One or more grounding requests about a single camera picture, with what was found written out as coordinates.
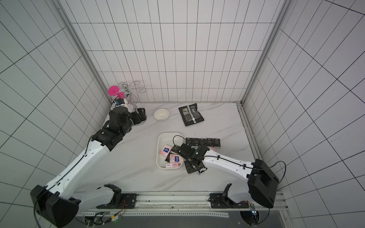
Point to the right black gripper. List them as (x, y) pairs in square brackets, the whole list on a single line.
[(180, 152)]

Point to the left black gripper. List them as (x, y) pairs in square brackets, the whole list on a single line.
[(142, 114)]

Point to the black Face tissue pack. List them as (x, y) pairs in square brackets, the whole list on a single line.
[(189, 141)]

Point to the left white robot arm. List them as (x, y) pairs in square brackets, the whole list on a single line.
[(56, 201)]

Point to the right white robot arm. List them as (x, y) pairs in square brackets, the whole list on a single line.
[(255, 181)]

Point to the white storage box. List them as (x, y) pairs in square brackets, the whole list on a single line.
[(166, 159)]

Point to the pink blue tissue pack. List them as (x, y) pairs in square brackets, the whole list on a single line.
[(176, 159)]

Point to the lower pink blue pack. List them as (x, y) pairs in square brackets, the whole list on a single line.
[(172, 165)]

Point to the chrome cup stand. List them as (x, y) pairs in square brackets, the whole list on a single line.
[(130, 95)]

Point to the tilted pink tissue pack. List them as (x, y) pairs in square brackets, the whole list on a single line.
[(165, 150)]

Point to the pink cup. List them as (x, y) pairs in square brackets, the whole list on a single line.
[(116, 92)]

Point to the black tissue multipack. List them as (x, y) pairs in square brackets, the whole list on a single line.
[(190, 114)]

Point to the white bowl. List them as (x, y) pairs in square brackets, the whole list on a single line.
[(161, 114)]

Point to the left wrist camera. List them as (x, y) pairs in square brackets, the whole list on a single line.
[(120, 102)]

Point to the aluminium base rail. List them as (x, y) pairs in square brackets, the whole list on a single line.
[(183, 204)]

